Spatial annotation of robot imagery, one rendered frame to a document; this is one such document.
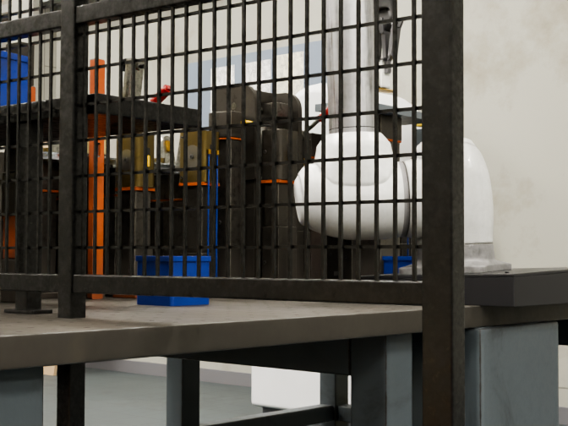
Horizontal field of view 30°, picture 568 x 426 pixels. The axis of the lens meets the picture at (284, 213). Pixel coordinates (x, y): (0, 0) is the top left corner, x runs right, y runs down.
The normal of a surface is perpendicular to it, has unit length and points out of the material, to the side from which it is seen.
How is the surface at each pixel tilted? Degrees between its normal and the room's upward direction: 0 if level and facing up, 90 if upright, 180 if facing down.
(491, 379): 90
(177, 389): 90
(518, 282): 90
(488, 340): 90
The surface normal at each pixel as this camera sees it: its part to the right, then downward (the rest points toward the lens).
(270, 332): 0.74, -0.03
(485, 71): -0.67, -0.04
